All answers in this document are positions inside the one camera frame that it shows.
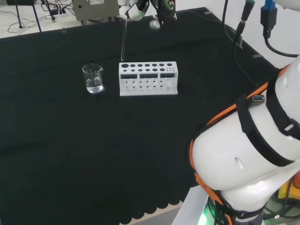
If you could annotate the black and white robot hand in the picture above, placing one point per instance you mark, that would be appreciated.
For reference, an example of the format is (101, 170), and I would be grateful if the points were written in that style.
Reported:
(136, 12)

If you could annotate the clear glass rod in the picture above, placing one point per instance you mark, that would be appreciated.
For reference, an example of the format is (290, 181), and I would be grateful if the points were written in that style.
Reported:
(123, 42)

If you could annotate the white test tube rack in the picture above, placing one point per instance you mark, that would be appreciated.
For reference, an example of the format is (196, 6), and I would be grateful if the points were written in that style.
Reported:
(147, 94)

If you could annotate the clear glass beaker with water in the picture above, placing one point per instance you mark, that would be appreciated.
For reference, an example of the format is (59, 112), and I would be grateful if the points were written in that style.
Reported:
(95, 87)

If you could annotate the grey metal box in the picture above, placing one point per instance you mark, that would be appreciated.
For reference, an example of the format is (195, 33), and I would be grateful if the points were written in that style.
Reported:
(98, 10)

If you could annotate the grey tape strip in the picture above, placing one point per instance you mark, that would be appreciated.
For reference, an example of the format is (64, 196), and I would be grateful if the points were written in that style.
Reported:
(241, 43)
(257, 56)
(208, 13)

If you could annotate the clear cloth clip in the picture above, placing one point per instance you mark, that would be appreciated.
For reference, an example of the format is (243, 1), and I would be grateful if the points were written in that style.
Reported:
(63, 30)

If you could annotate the white power strip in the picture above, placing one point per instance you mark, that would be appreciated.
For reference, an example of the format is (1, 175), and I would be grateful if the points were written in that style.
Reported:
(61, 14)

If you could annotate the thin dark blue tripod leg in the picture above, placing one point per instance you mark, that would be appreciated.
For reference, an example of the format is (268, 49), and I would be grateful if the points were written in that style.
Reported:
(37, 17)

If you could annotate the black stand leg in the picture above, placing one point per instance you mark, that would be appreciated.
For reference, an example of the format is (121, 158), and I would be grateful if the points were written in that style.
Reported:
(18, 14)

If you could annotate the black bench cloth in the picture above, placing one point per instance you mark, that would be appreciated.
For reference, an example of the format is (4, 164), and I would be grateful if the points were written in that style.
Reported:
(70, 140)

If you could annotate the yellow stop button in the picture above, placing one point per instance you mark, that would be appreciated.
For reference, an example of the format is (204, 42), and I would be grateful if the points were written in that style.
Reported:
(284, 189)

